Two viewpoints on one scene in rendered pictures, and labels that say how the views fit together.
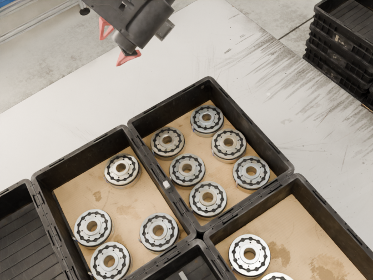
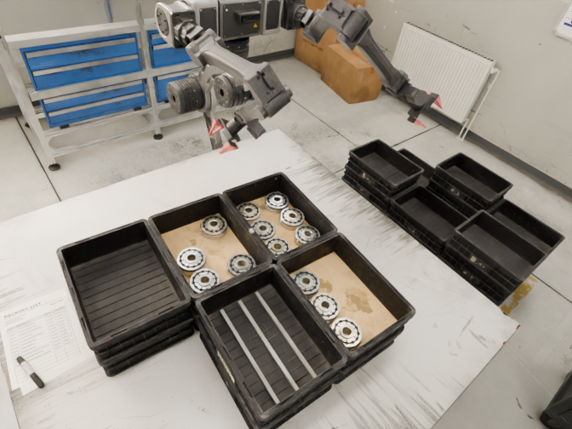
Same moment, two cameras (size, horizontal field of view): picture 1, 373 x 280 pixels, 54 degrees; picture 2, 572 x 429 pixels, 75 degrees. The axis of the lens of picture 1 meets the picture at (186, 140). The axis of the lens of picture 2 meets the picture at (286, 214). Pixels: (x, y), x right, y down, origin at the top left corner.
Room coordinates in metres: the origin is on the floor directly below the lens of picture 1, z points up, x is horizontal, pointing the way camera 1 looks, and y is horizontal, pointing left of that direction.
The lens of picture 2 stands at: (-0.48, 0.25, 1.95)
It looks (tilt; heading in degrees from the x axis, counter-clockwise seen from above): 45 degrees down; 342
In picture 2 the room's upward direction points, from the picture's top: 9 degrees clockwise
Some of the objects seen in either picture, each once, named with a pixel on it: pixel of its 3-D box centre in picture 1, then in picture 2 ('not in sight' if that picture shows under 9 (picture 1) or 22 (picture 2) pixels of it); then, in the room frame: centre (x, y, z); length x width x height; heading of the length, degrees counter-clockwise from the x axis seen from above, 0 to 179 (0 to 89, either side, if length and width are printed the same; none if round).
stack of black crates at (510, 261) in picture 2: not in sight; (480, 267); (0.49, -1.28, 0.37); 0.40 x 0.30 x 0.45; 27
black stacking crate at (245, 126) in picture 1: (206, 155); (277, 221); (0.51, -0.05, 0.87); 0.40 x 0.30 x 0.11; 23
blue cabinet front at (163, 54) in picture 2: not in sight; (195, 60); (2.57, 0.21, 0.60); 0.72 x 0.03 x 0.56; 117
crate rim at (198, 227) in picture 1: (205, 146); (278, 213); (0.51, -0.05, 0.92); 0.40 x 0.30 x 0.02; 23
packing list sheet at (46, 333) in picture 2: not in sight; (42, 335); (0.22, 0.79, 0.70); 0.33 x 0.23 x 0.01; 27
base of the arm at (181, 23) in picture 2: not in sight; (188, 32); (0.87, 0.25, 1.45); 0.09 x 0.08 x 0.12; 117
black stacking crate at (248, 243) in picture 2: (114, 211); (208, 249); (0.39, 0.23, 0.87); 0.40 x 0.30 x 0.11; 23
